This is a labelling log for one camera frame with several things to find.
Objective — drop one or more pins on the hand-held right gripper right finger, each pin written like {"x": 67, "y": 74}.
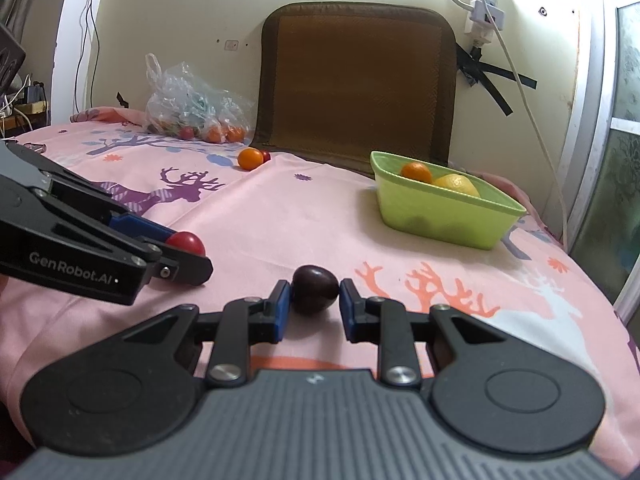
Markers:
{"x": 347, "y": 310}

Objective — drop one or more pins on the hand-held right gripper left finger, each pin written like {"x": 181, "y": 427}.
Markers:
{"x": 282, "y": 305}

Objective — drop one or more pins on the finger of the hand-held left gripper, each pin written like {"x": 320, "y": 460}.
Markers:
{"x": 140, "y": 225}
{"x": 185, "y": 267}

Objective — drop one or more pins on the dark purple cherry tomato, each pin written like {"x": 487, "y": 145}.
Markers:
{"x": 314, "y": 287}

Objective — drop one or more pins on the green plastic bowl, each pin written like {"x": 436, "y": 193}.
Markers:
{"x": 450, "y": 225}

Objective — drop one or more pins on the pink printed blanket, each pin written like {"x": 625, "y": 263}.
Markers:
{"x": 300, "y": 210}

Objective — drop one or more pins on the orange cherry tomato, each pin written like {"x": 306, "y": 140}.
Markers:
{"x": 235, "y": 134}
{"x": 250, "y": 159}
{"x": 416, "y": 172}
{"x": 214, "y": 134}

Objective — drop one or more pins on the small black tape piece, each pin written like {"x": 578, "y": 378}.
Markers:
{"x": 122, "y": 100}

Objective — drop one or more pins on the clear plastic bag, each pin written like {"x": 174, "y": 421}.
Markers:
{"x": 175, "y": 95}

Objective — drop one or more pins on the yellow lemon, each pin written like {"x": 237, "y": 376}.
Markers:
{"x": 457, "y": 185}

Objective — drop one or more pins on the brown seat cushion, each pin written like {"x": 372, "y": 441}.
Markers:
{"x": 355, "y": 85}

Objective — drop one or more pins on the frosted glass door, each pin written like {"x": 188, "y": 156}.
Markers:
{"x": 625, "y": 160}

